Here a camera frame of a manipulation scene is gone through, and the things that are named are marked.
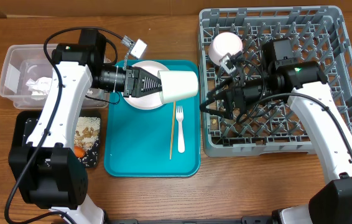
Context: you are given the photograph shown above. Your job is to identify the white plastic fork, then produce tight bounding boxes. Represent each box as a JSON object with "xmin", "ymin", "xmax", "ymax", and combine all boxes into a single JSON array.
[{"xmin": 176, "ymin": 106, "xmax": 185, "ymax": 153}]

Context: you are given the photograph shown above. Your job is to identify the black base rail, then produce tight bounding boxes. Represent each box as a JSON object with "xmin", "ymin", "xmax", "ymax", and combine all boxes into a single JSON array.
[{"xmin": 104, "ymin": 216, "xmax": 277, "ymax": 224}]

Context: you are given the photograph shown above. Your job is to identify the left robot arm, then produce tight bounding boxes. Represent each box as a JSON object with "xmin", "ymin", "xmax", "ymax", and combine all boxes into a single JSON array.
[{"xmin": 8, "ymin": 27, "xmax": 163, "ymax": 223}]

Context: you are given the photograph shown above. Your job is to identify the spilled rice and peanuts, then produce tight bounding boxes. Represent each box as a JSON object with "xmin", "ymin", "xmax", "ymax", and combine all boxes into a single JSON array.
[{"xmin": 74, "ymin": 116, "xmax": 101, "ymax": 168}]

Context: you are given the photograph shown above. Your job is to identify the white napkin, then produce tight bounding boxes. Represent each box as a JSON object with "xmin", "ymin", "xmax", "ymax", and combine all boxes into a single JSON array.
[{"xmin": 26, "ymin": 77, "xmax": 52, "ymax": 101}]

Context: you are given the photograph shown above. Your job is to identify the clear plastic bin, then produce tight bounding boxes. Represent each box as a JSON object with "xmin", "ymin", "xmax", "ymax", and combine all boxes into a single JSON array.
[{"xmin": 0, "ymin": 44, "xmax": 109, "ymax": 110}]

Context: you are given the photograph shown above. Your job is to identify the orange carrot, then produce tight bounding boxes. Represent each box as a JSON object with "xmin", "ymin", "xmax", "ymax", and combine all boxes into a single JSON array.
[{"xmin": 74, "ymin": 146, "xmax": 86, "ymax": 158}]

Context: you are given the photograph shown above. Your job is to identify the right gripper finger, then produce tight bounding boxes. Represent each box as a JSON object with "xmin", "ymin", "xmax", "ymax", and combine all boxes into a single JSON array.
[
  {"xmin": 200, "ymin": 104, "xmax": 233, "ymax": 119},
  {"xmin": 206, "ymin": 79, "xmax": 234, "ymax": 100}
]

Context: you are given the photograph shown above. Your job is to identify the white bowl with food scraps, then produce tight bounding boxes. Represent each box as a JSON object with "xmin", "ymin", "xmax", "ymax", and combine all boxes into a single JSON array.
[{"xmin": 208, "ymin": 32, "xmax": 243, "ymax": 65}]

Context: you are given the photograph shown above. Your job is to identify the wooden chopstick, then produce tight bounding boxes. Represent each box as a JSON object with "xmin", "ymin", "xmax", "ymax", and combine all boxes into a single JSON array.
[{"xmin": 169, "ymin": 101, "xmax": 176, "ymax": 160}]

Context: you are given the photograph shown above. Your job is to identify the grey dish rack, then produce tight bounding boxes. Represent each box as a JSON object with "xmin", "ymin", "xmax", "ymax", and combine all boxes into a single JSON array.
[{"xmin": 198, "ymin": 6, "xmax": 352, "ymax": 157}]

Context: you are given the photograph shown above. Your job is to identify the black plastic tray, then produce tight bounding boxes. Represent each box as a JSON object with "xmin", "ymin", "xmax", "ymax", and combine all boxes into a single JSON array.
[{"xmin": 10, "ymin": 110, "xmax": 102, "ymax": 169}]

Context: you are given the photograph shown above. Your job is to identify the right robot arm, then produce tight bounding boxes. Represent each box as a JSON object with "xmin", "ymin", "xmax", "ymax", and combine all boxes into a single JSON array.
[{"xmin": 200, "ymin": 38, "xmax": 352, "ymax": 223}]

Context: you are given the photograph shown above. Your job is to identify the large white plate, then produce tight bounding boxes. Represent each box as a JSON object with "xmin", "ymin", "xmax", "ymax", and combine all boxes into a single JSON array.
[{"xmin": 124, "ymin": 60, "xmax": 169, "ymax": 110}]

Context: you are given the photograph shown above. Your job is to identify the teal plastic tray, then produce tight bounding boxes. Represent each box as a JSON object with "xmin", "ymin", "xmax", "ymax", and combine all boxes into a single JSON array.
[{"xmin": 103, "ymin": 59, "xmax": 201, "ymax": 178}]

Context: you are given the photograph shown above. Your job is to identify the small white round cup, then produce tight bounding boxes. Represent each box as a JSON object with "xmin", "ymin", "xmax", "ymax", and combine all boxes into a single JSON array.
[{"xmin": 157, "ymin": 70, "xmax": 198, "ymax": 105}]

